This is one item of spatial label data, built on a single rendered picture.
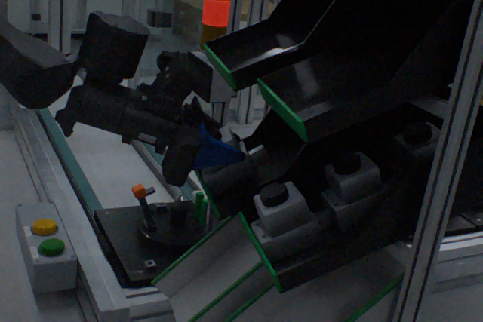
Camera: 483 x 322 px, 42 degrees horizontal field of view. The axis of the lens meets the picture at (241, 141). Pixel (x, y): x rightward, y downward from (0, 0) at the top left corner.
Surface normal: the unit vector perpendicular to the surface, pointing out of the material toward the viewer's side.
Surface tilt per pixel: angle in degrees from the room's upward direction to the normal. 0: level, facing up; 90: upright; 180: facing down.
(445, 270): 90
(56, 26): 90
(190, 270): 90
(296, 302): 45
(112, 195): 0
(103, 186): 0
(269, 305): 90
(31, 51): 26
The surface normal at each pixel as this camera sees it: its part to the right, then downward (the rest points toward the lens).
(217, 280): -0.58, -0.66
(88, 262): 0.12, -0.93
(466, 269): 0.43, 0.38
